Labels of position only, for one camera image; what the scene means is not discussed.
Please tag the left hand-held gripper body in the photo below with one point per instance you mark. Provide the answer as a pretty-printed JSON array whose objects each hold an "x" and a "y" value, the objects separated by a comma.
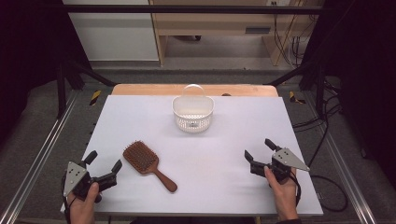
[{"x": 76, "y": 177}]

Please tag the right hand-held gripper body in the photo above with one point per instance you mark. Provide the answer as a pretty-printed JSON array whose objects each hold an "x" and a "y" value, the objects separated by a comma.
[{"x": 288, "y": 159}]

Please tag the brown wooden hairbrush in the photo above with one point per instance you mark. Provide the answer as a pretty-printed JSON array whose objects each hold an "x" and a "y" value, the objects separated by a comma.
[{"x": 141, "y": 157}]

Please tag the white plastic basket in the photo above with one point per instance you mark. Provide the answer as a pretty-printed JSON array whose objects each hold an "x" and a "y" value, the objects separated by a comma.
[{"x": 193, "y": 119}]

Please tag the person's left hand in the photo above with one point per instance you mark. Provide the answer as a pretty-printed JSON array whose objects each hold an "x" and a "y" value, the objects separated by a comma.
[{"x": 82, "y": 210}]

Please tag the person's right hand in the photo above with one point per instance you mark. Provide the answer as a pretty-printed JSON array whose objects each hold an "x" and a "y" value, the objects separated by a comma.
[{"x": 285, "y": 197}]

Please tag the yellow black tape marker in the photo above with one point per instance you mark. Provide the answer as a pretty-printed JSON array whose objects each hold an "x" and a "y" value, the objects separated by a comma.
[
  {"x": 95, "y": 97},
  {"x": 294, "y": 98}
]

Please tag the light wooden table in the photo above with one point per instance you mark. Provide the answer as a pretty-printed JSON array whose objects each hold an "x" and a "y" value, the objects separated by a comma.
[{"x": 149, "y": 89}]

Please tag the black curtain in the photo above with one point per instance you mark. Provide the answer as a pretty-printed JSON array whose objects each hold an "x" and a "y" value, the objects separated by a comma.
[
  {"x": 364, "y": 77},
  {"x": 28, "y": 56}
]

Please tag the grey desk label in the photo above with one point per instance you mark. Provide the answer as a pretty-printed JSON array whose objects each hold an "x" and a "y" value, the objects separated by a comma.
[{"x": 257, "y": 30}]

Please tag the white cabinet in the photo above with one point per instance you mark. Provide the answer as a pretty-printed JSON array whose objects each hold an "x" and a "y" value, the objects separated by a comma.
[{"x": 115, "y": 34}]

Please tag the light wooden desk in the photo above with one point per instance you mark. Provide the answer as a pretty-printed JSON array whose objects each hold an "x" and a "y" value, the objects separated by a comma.
[{"x": 218, "y": 23}]

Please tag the aluminium floor rail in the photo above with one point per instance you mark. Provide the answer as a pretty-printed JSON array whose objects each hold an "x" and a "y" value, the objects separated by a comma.
[
  {"x": 345, "y": 174},
  {"x": 37, "y": 155}
]

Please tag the black frame strut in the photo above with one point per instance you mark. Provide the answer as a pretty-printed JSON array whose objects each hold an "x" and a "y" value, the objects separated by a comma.
[
  {"x": 62, "y": 90},
  {"x": 319, "y": 84}
]

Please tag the black horizontal frame bar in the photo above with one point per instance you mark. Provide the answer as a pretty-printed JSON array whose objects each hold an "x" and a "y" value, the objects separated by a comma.
[{"x": 186, "y": 9}]

